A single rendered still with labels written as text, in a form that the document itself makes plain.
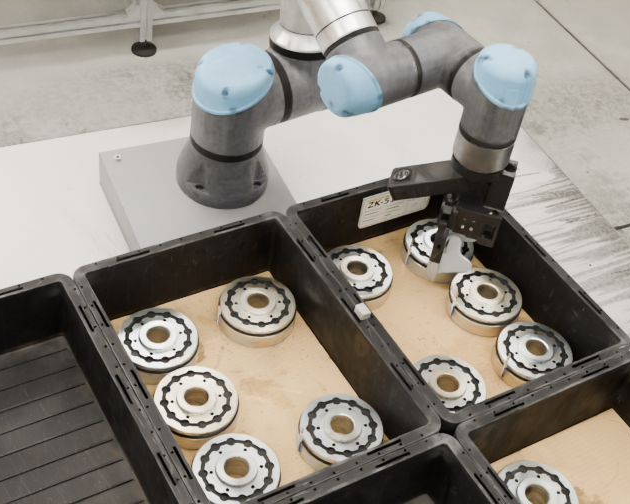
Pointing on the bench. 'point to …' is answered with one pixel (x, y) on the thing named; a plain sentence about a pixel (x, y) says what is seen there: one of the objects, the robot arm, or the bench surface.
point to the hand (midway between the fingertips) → (432, 261)
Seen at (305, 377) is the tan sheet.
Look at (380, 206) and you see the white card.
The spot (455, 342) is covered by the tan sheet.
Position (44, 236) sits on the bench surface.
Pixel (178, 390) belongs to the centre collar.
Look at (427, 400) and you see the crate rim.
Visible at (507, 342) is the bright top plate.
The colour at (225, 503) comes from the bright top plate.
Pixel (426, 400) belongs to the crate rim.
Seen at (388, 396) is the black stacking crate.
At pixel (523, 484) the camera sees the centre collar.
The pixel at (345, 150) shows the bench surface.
